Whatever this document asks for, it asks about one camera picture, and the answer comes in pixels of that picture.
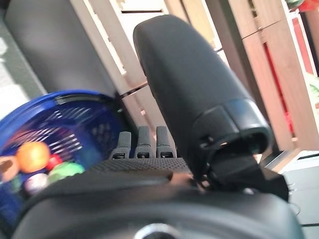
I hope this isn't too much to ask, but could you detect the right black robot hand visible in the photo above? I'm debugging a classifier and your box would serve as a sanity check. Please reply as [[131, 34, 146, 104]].
[[11, 14, 305, 239]]

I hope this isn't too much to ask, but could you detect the small orange fruit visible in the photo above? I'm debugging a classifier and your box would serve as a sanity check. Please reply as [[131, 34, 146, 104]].
[[16, 141, 50, 174]]

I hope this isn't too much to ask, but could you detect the blue plastic shopping basket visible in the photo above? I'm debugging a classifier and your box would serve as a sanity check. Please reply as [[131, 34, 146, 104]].
[[0, 91, 123, 232]]

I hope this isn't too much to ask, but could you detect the small tan brown food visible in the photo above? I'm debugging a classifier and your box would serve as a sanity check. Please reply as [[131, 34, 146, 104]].
[[0, 155, 20, 183]]

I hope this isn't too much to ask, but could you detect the small white purple mushroom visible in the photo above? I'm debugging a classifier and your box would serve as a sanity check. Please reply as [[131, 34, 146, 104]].
[[24, 173, 50, 195]]

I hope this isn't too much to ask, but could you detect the tiny red fruit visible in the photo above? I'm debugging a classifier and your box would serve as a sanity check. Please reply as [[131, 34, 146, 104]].
[[46, 153, 63, 170]]

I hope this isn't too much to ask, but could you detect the small round green vegetable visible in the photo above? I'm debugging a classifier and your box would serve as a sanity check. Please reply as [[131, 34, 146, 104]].
[[48, 161, 85, 181]]

